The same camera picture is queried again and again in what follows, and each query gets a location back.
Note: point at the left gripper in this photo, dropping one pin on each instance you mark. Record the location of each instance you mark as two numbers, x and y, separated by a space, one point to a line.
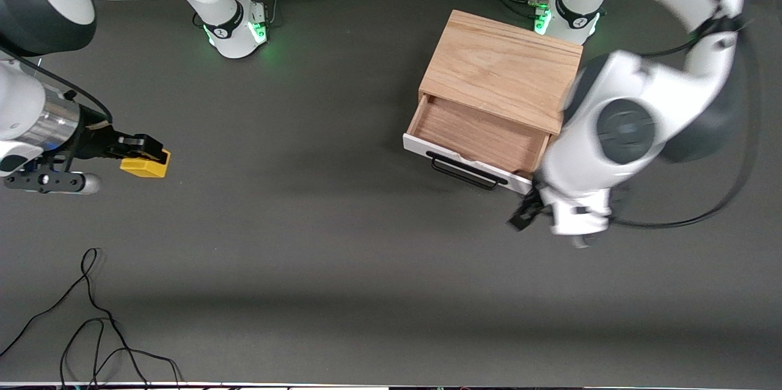
523 214

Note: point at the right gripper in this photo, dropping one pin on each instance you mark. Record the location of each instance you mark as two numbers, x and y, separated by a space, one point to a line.
96 140

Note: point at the yellow cube block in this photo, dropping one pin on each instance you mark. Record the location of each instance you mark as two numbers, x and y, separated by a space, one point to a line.
145 169

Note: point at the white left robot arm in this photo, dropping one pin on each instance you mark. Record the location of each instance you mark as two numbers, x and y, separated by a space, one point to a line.
641 103

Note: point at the wooden drawer cabinet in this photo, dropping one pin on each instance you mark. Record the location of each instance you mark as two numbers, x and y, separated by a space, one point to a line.
501 66

